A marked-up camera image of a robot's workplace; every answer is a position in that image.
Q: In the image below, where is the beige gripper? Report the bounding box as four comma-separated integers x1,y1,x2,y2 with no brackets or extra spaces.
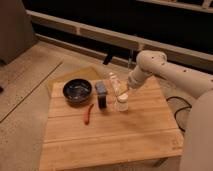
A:
127,66,148,89

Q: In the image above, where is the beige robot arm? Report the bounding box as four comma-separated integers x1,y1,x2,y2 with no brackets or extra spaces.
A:
127,50,213,171

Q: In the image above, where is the black eraser block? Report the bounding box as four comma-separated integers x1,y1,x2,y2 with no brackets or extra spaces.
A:
97,95,107,109

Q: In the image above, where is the black ceramic bowl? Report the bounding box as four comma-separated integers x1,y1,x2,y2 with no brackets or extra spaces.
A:
63,79,92,103

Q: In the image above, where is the small white bottle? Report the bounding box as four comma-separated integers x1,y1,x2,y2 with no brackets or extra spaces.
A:
109,72,121,96

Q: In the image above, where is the red chili pepper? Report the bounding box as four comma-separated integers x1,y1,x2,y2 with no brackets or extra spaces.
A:
84,104,94,125

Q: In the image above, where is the yellow flat pad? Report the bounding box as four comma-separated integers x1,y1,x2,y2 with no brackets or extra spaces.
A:
47,66,103,95

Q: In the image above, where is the wooden table board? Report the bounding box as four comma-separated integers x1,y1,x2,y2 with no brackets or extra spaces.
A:
39,77,183,171

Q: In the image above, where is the grey cabinet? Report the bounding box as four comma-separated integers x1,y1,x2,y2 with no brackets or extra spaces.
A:
0,0,37,64

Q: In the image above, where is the white rail frame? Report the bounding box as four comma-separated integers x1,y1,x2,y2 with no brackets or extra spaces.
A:
27,10,213,70

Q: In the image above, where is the black cable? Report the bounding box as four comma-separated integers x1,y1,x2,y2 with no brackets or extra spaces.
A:
165,96,193,133

